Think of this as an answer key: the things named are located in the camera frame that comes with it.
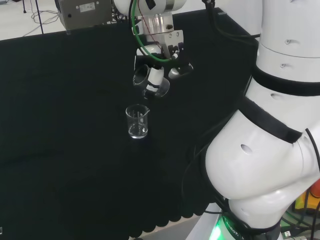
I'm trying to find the grey metal box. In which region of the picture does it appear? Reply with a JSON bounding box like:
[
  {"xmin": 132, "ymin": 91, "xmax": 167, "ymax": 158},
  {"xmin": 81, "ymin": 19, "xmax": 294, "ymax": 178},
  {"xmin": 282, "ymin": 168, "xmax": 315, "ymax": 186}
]
[{"xmin": 54, "ymin": 0, "xmax": 116, "ymax": 33}]

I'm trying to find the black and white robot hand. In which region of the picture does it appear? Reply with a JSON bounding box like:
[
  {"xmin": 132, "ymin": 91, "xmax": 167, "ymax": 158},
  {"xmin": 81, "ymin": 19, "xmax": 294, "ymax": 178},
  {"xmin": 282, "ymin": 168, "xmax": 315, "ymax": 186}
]
[{"xmin": 134, "ymin": 29, "xmax": 194, "ymax": 99}]

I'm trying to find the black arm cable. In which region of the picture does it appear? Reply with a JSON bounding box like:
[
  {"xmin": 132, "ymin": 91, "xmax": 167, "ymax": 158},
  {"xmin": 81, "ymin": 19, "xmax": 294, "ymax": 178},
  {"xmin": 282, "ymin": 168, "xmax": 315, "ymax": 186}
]
[{"xmin": 203, "ymin": 0, "xmax": 261, "ymax": 41}]

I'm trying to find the black bench cloth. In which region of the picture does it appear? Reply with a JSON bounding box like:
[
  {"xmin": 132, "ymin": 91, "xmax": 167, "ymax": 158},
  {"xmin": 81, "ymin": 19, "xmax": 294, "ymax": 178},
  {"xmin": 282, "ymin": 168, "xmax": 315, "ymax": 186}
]
[{"xmin": 0, "ymin": 6, "xmax": 262, "ymax": 240}]

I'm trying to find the green cable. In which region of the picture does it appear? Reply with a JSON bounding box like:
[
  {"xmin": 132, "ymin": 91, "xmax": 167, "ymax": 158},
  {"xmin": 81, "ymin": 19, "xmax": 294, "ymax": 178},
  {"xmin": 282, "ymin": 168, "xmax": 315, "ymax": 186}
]
[{"xmin": 130, "ymin": 0, "xmax": 174, "ymax": 63}]

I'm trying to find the yellow stop button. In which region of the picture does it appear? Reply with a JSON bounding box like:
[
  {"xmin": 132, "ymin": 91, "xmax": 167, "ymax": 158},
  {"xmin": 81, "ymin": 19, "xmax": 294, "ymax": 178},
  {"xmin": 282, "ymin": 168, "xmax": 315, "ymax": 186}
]
[{"xmin": 294, "ymin": 178, "xmax": 320, "ymax": 216}]

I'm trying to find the clear glass beaker with markings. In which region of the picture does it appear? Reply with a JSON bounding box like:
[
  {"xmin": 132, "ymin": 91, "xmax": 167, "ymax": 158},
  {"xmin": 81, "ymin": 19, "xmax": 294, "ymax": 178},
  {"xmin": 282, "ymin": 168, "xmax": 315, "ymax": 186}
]
[{"xmin": 132, "ymin": 64, "xmax": 171, "ymax": 99}]

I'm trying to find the black tripod stand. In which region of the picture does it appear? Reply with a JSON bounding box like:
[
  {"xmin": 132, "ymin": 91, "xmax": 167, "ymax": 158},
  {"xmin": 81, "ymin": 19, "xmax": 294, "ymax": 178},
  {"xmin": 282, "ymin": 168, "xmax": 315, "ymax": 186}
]
[{"xmin": 21, "ymin": 0, "xmax": 46, "ymax": 35}]

